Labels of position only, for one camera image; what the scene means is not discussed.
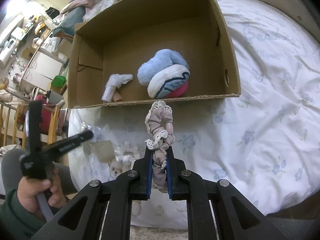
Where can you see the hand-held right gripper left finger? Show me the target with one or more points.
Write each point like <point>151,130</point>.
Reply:
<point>149,175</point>

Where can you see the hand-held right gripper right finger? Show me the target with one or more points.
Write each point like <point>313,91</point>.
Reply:
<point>170,177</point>

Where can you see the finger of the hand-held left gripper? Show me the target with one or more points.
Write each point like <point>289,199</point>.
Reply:
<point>77,140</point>

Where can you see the mauve lace-trimmed scrunchie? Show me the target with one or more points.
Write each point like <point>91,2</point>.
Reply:
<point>160,162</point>

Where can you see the clear plastic bag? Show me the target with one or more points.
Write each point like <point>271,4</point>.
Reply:
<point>96,131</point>

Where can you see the light blue plush toy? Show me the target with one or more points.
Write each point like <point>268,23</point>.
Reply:
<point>155,67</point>

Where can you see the brown cardboard box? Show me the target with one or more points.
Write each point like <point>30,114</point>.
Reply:
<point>140,30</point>

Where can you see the person's left forearm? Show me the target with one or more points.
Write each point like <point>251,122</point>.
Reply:
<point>15,220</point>

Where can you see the person's left hand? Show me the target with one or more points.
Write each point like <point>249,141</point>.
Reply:
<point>30,192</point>

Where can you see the red suitcase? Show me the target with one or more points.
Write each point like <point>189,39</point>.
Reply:
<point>47,117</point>

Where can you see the yellow wooden rack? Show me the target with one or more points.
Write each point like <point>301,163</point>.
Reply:
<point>53,125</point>

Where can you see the grey bin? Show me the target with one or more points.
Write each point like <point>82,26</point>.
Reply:
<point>55,97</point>

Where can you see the person's grey pants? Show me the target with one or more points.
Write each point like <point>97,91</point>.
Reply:
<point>10,165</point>

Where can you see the green dustpan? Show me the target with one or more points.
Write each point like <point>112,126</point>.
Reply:
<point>58,81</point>

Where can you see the floral bed sheet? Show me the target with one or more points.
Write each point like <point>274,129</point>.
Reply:
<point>160,232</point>

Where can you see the white kitchen cabinet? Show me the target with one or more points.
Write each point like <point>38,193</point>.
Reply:
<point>42,72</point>

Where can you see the teal pillow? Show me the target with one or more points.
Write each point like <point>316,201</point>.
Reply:
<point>72,20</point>

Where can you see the white floral duvet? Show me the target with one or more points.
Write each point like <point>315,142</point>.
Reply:
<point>262,105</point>

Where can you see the dark hanging garment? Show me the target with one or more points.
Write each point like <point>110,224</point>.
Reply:
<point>51,12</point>

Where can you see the pink cloth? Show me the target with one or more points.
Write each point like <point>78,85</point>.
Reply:
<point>80,1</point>

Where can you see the beige patterned quilt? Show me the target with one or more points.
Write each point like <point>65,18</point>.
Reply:
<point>275,0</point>

